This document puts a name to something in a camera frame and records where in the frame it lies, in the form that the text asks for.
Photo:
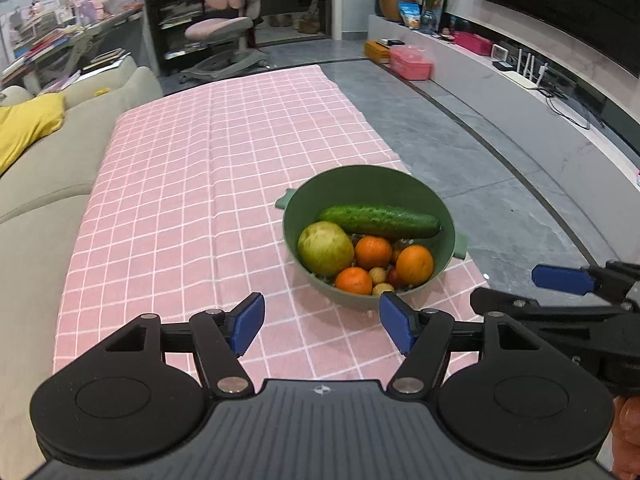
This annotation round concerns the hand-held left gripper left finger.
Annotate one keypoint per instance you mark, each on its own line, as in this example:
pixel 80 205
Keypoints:
pixel 247 322

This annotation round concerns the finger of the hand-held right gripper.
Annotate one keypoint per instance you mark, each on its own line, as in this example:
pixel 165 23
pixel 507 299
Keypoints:
pixel 560 316
pixel 560 279

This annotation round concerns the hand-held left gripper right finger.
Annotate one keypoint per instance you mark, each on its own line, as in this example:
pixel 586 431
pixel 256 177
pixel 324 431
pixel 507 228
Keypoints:
pixel 396 322

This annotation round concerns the small red fruit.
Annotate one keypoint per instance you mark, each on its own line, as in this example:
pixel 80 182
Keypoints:
pixel 394 277

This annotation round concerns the large orange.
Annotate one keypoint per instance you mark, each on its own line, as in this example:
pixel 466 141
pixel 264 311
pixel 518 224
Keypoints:
pixel 415 266

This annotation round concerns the small tangerine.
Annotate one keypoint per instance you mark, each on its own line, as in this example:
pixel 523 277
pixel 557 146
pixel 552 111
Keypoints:
pixel 373 252
pixel 353 281

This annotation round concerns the green-yellow pear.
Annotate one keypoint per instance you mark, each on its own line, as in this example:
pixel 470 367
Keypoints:
pixel 325 250

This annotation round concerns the green cucumber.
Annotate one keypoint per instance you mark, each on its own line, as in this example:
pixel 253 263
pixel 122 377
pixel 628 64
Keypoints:
pixel 380 220

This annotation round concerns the green colander bowl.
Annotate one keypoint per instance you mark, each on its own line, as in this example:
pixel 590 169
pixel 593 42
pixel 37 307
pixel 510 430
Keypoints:
pixel 370 185

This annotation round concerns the person's right hand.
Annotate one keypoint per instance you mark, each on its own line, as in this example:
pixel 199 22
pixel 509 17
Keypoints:
pixel 629 435

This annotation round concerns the pink checked tablecloth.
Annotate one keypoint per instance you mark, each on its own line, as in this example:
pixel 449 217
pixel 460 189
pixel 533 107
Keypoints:
pixel 175 185

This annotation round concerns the white router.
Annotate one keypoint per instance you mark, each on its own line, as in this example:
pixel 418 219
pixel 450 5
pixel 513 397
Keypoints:
pixel 525 77

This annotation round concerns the beige sofa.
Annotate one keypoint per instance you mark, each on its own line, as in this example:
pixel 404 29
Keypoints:
pixel 40 260

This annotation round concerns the grey low console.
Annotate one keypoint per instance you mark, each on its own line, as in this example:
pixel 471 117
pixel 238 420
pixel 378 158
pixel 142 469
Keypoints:
pixel 470 72

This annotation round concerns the magenta basket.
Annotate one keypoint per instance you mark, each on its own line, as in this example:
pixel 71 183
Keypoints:
pixel 472 42

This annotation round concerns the pink plastic box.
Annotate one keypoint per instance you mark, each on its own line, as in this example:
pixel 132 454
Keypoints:
pixel 410 62

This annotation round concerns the yellow box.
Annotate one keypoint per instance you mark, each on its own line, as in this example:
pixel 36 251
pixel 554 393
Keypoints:
pixel 375 51

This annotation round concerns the yellow cushion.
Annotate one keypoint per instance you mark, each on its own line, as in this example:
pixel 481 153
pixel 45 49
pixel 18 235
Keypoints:
pixel 25 125

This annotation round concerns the pink office chair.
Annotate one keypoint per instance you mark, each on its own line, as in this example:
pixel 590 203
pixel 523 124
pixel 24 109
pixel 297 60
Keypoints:
pixel 220 25

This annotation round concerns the woven basket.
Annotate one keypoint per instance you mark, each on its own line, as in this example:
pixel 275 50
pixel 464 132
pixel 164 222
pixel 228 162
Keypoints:
pixel 309 25

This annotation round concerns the blue snack bag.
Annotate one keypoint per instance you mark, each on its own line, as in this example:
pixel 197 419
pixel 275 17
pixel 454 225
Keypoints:
pixel 410 14

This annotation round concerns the dark bookshelf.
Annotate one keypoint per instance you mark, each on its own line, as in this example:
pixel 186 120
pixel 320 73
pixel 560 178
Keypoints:
pixel 167 15

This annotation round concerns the golden round vase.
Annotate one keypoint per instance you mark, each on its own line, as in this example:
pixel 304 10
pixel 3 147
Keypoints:
pixel 395 0

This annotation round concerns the cluttered desk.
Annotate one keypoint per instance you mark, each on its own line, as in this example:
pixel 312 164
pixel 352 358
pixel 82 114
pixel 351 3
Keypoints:
pixel 85 35

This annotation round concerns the stack of books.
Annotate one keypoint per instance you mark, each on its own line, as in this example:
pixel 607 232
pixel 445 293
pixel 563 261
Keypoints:
pixel 47 42

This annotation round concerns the small white frame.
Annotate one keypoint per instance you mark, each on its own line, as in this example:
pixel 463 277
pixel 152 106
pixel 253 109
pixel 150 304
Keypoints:
pixel 500 52

